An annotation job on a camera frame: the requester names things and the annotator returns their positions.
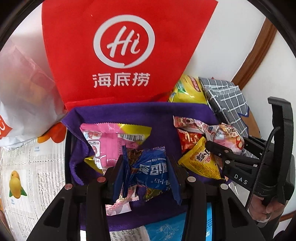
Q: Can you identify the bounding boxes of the fruit print tablecloth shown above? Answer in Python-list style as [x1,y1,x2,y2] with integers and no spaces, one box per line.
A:
[0,122,148,241]

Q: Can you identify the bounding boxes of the white plastic bag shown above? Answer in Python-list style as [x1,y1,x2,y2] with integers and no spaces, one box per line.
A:
[0,38,66,151]

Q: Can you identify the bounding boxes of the blue cookie packet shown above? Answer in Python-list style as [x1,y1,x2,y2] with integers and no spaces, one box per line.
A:
[121,146,173,193]

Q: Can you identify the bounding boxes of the black cable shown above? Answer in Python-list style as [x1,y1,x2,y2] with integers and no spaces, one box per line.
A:
[245,126,281,210]

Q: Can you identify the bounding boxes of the blue tissue pack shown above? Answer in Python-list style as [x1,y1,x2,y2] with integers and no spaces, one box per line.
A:
[144,202,213,241]

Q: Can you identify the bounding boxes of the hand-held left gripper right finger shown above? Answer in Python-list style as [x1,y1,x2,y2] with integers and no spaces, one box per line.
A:
[168,155,266,241]

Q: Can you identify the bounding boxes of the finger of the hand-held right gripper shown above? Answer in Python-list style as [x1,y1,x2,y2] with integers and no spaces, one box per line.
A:
[243,136,269,158]
[205,140,262,167]

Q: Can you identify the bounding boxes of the grey checked cloth with star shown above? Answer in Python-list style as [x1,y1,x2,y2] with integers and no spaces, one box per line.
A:
[198,76,260,139]

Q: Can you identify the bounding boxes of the red paper bag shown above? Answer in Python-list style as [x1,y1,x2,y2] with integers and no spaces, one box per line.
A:
[42,0,219,110]

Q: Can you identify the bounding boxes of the person's right hand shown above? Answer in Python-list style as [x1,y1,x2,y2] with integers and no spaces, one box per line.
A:
[248,193,285,223]

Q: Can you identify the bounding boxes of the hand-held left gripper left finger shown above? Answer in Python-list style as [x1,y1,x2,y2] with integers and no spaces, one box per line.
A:
[28,154,125,241]

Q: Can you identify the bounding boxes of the purple towel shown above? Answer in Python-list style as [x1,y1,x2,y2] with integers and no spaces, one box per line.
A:
[61,102,232,232]

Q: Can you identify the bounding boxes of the white red triangular snack packet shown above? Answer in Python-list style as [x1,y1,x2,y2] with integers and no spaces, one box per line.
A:
[173,116,219,136]

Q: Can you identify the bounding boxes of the yellow triangular snack packet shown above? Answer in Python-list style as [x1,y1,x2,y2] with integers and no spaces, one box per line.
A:
[178,136,226,181]

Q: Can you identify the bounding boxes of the pink triangular snack packet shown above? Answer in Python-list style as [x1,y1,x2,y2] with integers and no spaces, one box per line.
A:
[207,124,245,156]

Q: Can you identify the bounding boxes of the yellow chip bag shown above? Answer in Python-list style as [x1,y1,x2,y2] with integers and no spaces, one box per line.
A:
[168,74,208,105]

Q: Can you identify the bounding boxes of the brown wooden door frame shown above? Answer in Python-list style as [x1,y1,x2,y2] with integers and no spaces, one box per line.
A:
[230,17,278,90]

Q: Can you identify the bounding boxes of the white pink snack packet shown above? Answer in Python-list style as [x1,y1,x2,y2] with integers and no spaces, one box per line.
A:
[105,190,139,216]

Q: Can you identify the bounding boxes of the pink yellow-edged snack packet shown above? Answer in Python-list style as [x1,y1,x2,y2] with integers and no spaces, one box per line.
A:
[80,123,152,175]

